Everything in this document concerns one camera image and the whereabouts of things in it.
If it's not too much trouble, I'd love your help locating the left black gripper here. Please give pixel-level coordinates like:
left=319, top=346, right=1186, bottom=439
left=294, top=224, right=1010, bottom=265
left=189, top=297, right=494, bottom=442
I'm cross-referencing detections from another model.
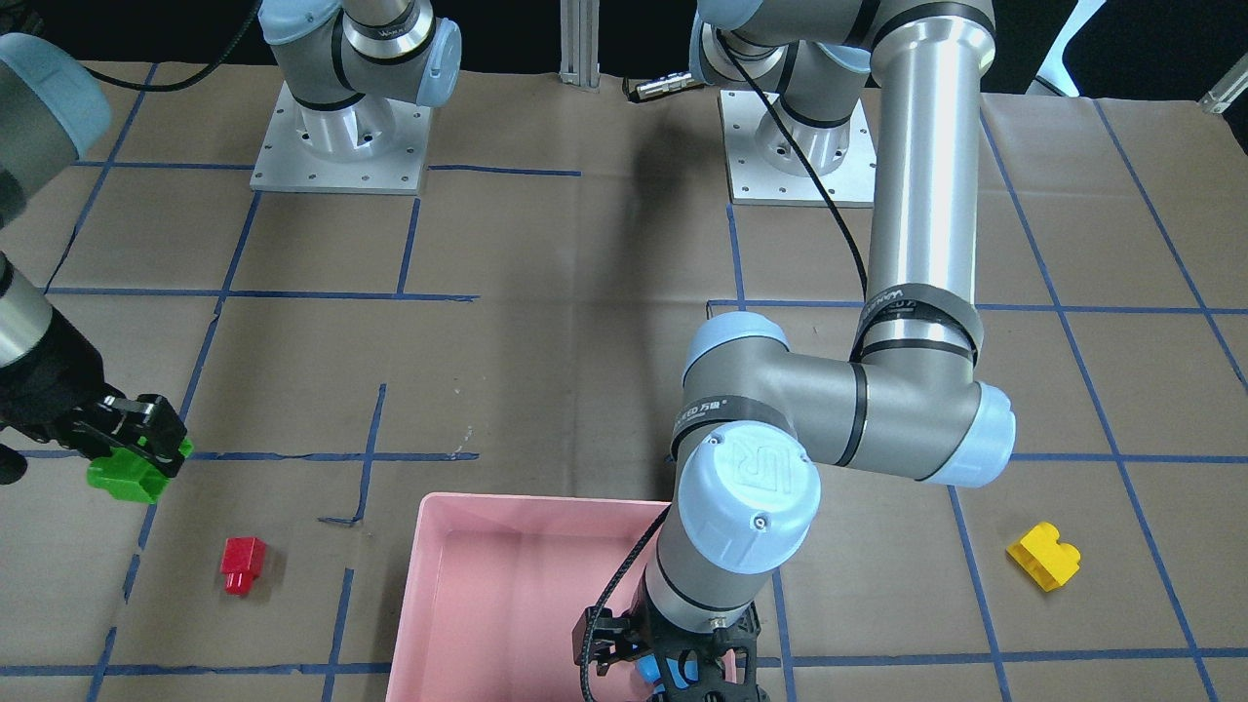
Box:
left=573, top=595, right=770, bottom=701

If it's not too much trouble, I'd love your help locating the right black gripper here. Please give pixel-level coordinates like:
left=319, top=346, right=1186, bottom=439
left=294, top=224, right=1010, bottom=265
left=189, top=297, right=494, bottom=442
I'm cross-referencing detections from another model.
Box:
left=1, top=324, right=188, bottom=478

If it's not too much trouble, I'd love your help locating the green toy block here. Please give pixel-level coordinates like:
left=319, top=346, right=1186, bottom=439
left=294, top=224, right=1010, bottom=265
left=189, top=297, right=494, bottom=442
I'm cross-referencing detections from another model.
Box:
left=86, top=448, right=172, bottom=505

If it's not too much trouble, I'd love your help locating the blue toy block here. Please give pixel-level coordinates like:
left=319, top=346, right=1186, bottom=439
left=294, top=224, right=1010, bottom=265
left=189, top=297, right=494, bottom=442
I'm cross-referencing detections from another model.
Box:
left=636, top=656, right=699, bottom=697

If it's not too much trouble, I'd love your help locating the yellow toy block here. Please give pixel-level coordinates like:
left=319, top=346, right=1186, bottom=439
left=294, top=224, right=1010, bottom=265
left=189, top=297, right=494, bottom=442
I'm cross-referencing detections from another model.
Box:
left=1006, top=523, right=1080, bottom=595

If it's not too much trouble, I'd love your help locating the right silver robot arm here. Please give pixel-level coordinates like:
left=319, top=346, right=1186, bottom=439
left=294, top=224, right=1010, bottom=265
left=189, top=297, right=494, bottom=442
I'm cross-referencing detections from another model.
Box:
left=1, top=1, right=463, bottom=503

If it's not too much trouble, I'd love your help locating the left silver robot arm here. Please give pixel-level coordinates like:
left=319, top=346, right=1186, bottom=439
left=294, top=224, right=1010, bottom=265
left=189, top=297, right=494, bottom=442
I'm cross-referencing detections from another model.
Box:
left=573, top=1, right=1016, bottom=701

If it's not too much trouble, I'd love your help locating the pink plastic box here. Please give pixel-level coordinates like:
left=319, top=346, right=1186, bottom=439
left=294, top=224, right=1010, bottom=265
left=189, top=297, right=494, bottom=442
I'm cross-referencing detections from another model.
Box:
left=386, top=492, right=663, bottom=701

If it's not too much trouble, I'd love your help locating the red toy block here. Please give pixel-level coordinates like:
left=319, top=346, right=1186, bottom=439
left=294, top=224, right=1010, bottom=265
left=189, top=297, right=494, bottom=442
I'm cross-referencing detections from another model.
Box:
left=218, top=536, right=267, bottom=597

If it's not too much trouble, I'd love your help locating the brown paper table cover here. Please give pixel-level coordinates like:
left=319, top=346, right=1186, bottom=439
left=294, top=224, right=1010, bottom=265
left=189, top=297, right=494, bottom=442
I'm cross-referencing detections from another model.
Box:
left=1, top=65, right=1247, bottom=701

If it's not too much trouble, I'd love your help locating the silver metal cylinder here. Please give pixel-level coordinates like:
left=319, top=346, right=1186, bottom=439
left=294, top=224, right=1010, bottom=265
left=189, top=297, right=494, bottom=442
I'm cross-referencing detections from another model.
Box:
left=622, top=67, right=713, bottom=105

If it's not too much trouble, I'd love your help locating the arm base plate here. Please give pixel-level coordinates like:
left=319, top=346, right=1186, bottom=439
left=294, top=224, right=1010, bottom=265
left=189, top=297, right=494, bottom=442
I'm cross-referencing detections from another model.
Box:
left=250, top=86, right=434, bottom=196
left=719, top=90, right=877, bottom=209

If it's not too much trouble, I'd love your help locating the aluminium frame post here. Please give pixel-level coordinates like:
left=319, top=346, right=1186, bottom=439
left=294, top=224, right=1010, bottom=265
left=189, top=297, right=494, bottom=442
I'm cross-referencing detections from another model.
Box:
left=559, top=0, right=602, bottom=92

